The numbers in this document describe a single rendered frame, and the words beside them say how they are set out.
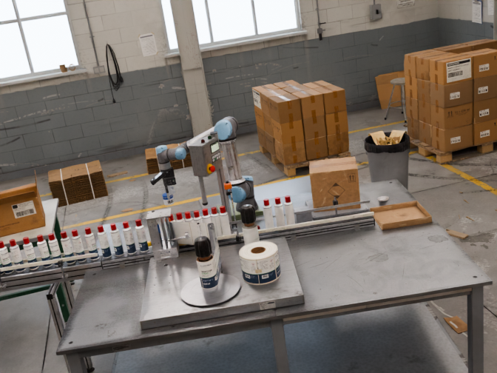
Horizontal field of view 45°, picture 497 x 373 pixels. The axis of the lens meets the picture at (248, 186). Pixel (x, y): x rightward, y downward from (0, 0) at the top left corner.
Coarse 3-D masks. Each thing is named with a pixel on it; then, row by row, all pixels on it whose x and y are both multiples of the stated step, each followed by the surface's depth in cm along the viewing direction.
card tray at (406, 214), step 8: (376, 208) 378; (384, 208) 378; (392, 208) 379; (400, 208) 379; (408, 208) 378; (416, 208) 376; (424, 208) 366; (376, 216) 373; (384, 216) 372; (392, 216) 370; (400, 216) 368; (408, 216) 367; (416, 216) 365; (424, 216) 364; (384, 224) 354; (392, 224) 354; (400, 224) 355; (408, 224) 355; (416, 224) 355
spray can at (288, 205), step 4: (288, 196) 357; (288, 200) 357; (284, 204) 358; (288, 204) 357; (292, 204) 358; (288, 208) 357; (292, 208) 358; (288, 212) 358; (292, 212) 359; (288, 216) 359; (292, 216) 360; (288, 220) 360; (292, 220) 360; (288, 224) 361
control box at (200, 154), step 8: (192, 144) 347; (200, 144) 344; (208, 144) 346; (192, 152) 347; (200, 152) 344; (208, 152) 347; (216, 152) 354; (192, 160) 349; (200, 160) 346; (208, 160) 347; (200, 168) 348; (208, 168) 348; (216, 168) 355
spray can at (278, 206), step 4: (276, 200) 356; (276, 204) 357; (280, 204) 357; (276, 208) 357; (280, 208) 357; (276, 212) 358; (280, 212) 358; (276, 216) 360; (280, 216) 359; (276, 220) 361; (280, 220) 359; (284, 220) 361; (280, 224) 360; (284, 224) 361
